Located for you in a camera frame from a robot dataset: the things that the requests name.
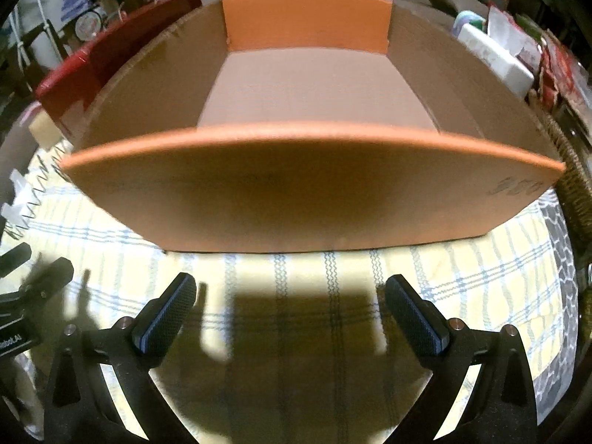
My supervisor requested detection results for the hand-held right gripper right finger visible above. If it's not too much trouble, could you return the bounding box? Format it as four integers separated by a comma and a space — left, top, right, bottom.
384, 274, 539, 444

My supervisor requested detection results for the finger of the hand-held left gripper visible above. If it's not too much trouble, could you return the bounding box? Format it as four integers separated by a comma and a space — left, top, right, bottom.
0, 243, 32, 279
28, 258, 75, 301

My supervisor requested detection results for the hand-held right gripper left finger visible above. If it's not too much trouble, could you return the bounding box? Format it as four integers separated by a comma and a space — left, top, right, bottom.
44, 272, 199, 444

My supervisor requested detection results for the black wire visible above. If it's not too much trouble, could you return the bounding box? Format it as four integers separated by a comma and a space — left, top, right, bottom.
0, 145, 70, 241

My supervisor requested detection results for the cardboard box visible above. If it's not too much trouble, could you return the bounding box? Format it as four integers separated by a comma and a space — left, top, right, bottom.
60, 0, 567, 256

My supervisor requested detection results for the red gift box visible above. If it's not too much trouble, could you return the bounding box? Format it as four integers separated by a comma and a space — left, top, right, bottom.
34, 0, 204, 142

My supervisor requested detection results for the yellow checked tablecloth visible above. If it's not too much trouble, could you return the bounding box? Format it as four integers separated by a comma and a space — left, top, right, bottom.
0, 148, 574, 444

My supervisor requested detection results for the yellow sponge block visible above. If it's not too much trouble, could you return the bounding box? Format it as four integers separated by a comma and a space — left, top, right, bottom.
28, 115, 62, 149

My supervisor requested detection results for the grey stone-pattern tablecloth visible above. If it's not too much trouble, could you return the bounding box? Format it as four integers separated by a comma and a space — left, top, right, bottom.
532, 185, 584, 408

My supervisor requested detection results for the wicker basket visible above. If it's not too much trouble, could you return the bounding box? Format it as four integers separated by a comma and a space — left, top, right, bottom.
527, 88, 592, 243

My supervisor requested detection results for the round tin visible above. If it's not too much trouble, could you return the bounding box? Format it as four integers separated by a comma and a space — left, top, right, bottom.
76, 9, 103, 33

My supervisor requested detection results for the white tissue box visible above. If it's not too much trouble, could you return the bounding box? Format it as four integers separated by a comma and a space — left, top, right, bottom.
455, 23, 535, 100

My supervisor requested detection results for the red snack bag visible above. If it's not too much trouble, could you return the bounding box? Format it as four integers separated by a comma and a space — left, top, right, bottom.
539, 37, 584, 102

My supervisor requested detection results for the pastel dome toy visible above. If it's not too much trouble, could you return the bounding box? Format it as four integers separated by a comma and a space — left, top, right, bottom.
453, 9, 486, 34

